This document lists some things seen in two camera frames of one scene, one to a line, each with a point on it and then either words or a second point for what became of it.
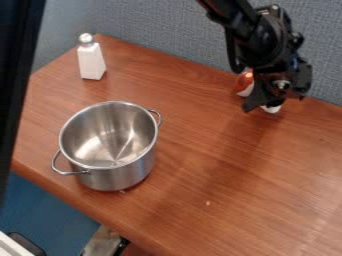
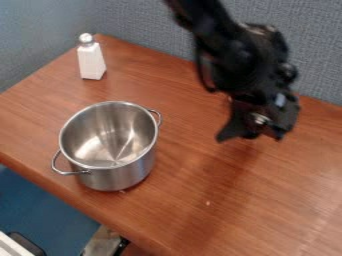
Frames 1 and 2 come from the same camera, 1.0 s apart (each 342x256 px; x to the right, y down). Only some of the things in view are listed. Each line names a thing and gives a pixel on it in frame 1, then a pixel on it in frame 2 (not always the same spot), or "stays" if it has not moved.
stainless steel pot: x=107 y=145 stays
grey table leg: x=105 y=243 stays
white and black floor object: x=14 y=245 stays
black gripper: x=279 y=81 → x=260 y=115
